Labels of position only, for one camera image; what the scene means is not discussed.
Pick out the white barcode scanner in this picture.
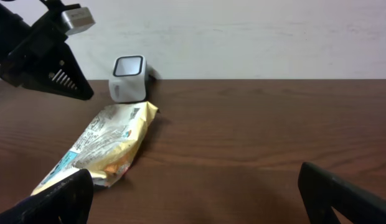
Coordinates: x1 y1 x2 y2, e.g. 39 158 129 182
108 55 148 103

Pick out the yellow white snack bag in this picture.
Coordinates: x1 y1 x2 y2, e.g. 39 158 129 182
32 101 158 195

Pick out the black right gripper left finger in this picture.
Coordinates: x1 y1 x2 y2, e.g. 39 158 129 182
0 169 93 224

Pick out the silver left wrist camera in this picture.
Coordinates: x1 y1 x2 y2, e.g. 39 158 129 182
61 7 95 35

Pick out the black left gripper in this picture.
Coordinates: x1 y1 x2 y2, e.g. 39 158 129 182
0 1 93 100

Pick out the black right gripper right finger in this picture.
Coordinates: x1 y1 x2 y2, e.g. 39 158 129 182
298 162 386 223

